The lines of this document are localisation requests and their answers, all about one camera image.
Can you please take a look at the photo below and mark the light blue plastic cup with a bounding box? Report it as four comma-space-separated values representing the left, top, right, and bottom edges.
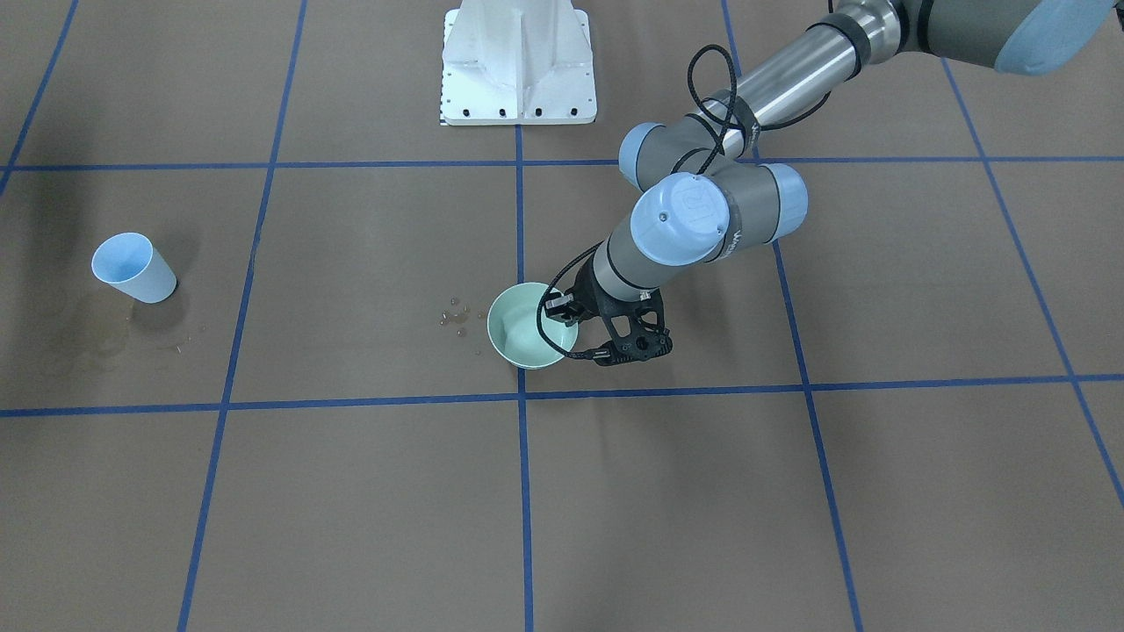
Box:
90, 232, 179, 305

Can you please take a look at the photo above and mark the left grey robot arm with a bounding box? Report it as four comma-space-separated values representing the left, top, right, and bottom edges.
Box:
537, 1, 1121, 367

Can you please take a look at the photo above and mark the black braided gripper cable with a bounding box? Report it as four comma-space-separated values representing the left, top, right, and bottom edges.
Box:
537, 44, 832, 361

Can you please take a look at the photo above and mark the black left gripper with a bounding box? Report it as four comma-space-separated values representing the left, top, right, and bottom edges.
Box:
573, 263, 672, 367

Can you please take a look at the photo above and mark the mint green ceramic bowl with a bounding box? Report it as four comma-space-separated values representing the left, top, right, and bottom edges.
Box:
486, 283, 579, 370

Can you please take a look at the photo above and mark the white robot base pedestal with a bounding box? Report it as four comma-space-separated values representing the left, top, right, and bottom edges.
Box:
439, 1, 598, 126

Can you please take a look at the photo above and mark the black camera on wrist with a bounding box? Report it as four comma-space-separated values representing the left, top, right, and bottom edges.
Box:
543, 291, 589, 327

